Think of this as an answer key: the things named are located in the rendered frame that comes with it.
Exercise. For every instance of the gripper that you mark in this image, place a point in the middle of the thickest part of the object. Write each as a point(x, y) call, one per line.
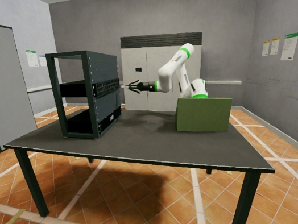
point(142, 86)

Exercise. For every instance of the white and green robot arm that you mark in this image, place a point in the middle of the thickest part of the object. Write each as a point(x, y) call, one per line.
point(197, 88)

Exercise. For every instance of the dark grey server rack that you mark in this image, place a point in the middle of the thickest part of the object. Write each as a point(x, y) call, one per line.
point(104, 98)

